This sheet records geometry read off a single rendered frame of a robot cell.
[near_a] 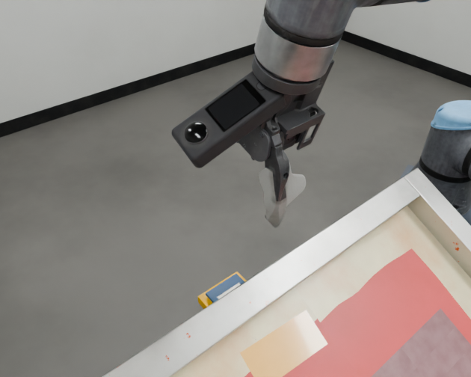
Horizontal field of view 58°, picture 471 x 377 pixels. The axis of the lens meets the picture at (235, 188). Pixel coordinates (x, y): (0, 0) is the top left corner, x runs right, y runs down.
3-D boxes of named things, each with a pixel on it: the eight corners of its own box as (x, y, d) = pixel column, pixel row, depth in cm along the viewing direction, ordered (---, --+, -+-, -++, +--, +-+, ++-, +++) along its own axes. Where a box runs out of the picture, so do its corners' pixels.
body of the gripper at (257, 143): (310, 149, 53) (349, 70, 43) (258, 176, 49) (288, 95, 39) (271, 110, 56) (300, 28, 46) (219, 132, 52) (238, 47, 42)
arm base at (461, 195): (412, 168, 107) (423, 135, 101) (476, 190, 100) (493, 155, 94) (392, 201, 97) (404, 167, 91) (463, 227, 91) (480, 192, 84)
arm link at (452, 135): (445, 141, 99) (466, 86, 90) (497, 171, 90) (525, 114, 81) (408, 155, 94) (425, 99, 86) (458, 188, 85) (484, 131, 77)
